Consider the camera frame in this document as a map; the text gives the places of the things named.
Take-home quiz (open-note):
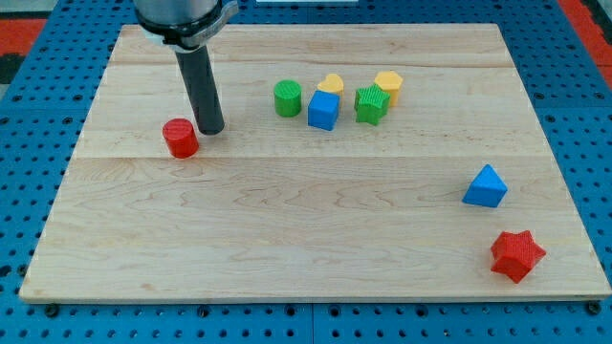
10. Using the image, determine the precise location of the yellow pentagon block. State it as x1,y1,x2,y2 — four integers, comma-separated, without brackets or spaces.
374,71,404,107

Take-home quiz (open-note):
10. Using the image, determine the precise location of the yellow heart block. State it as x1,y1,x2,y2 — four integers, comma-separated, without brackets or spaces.
317,74,344,97

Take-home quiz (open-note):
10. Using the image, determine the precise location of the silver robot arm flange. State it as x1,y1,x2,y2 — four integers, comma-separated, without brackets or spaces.
133,0,239,54

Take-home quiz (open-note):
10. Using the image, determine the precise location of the blue triangle block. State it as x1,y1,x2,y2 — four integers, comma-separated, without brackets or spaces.
462,164,508,208

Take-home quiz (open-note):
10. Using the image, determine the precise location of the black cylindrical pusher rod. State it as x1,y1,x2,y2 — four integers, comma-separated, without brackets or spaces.
175,46,225,136

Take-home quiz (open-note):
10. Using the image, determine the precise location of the red star block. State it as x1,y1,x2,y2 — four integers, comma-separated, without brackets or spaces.
491,230,546,284

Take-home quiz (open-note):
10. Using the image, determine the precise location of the light wooden board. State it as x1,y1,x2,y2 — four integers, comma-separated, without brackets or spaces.
19,24,611,305

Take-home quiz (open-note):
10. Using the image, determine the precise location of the red cylinder block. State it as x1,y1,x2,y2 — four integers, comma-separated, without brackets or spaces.
162,118,199,159

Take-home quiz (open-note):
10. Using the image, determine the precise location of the blue cube block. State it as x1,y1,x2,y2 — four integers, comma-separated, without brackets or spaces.
308,91,340,131

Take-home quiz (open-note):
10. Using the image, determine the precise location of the green star block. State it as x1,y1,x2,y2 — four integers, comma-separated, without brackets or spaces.
354,84,390,126

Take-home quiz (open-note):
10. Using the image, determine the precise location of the green cylinder block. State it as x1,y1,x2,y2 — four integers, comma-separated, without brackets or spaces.
273,79,302,118

